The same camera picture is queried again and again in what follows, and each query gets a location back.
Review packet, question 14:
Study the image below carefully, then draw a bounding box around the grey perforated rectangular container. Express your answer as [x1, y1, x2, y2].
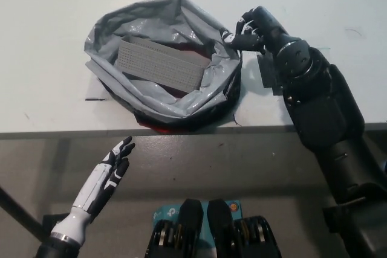
[116, 36, 209, 93]

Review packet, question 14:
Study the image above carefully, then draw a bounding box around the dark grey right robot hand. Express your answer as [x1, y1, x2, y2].
[218, 6, 303, 59]

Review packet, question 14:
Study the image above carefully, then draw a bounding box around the grey and black plastic bag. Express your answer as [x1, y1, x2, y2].
[83, 0, 243, 134]

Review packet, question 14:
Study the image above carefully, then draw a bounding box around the teal cardboard box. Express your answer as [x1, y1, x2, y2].
[152, 199, 242, 240]

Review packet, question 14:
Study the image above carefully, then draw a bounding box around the black tape patch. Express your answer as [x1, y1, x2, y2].
[256, 51, 288, 96]

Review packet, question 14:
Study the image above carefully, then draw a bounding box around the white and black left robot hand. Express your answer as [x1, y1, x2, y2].
[50, 136, 136, 245]

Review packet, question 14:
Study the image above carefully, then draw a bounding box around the black metal table leg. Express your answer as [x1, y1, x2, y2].
[0, 184, 46, 237]

